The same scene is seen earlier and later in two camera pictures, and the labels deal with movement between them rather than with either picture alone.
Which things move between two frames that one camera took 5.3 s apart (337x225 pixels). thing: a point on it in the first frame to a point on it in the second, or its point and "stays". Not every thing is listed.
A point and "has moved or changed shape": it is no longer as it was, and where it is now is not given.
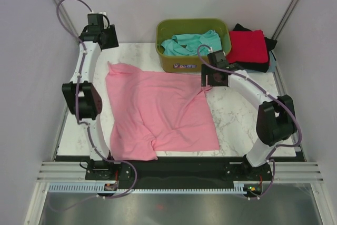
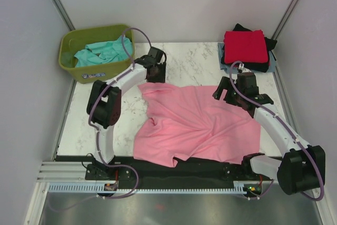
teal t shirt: [188, 44] to [104, 52]
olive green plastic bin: [177, 40] to [93, 54]
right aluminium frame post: [292, 6] stays
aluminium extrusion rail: [63, 172] stays
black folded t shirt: [260, 67] stays
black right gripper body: [206, 70] to [231, 96]
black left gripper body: [111, 37] to [159, 75]
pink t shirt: [155, 111] has moved or changed shape
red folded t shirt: [247, 47] stays
